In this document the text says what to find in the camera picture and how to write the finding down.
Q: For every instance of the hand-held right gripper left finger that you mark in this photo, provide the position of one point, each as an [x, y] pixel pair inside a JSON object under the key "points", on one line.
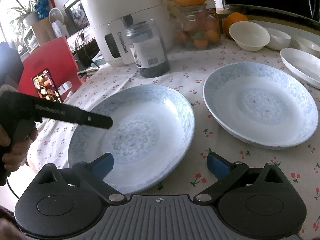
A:
{"points": [[103, 164]]}

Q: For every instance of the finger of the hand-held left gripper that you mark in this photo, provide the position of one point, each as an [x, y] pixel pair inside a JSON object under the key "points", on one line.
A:
{"points": [[80, 116]]}

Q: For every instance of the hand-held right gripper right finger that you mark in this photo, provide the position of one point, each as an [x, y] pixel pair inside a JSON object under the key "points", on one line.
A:
{"points": [[217, 165]]}

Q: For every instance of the blue patterned plate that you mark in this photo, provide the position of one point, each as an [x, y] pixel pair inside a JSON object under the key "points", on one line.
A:
{"points": [[260, 105], [155, 140]]}

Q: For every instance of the large white bowl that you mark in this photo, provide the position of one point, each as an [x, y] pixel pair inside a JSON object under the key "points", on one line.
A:
{"points": [[248, 36]]}

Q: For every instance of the person's left hand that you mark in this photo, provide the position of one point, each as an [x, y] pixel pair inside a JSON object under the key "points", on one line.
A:
{"points": [[15, 155]]}

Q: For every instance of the smartphone with lit screen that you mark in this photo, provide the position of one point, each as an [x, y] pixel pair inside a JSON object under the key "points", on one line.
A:
{"points": [[46, 85]]}

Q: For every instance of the red plastic chair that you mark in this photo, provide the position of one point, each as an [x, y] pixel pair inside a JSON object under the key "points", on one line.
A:
{"points": [[47, 57]]}

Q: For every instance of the cherry print tablecloth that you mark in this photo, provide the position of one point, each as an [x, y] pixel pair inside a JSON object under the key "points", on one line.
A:
{"points": [[190, 80]]}

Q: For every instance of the white desk fan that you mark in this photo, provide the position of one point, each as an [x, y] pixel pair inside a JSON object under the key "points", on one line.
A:
{"points": [[58, 22]]}

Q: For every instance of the clear plastic jar dark lid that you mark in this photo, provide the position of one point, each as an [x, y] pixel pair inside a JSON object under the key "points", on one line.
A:
{"points": [[150, 50]]}

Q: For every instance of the potted green plant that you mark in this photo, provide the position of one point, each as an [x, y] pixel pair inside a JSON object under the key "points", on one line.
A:
{"points": [[23, 11]]}

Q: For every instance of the small television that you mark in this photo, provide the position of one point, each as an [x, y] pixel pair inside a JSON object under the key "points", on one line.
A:
{"points": [[76, 12]]}

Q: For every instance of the blue plush toy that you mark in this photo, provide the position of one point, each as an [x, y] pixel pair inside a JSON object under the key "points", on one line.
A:
{"points": [[43, 9]]}

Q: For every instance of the white air fryer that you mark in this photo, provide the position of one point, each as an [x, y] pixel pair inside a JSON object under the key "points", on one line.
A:
{"points": [[120, 5]]}

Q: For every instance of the white oval plate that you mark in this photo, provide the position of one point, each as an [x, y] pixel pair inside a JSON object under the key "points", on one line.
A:
{"points": [[300, 63]]}

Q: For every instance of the glass jar of fruit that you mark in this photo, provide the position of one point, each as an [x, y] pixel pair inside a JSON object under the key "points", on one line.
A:
{"points": [[200, 30]]}

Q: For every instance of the small white bowl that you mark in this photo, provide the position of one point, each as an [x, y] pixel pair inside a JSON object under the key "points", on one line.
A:
{"points": [[278, 40]]}

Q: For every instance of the white shallow dish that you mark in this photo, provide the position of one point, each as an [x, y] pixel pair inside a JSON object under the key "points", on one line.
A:
{"points": [[308, 45]]}

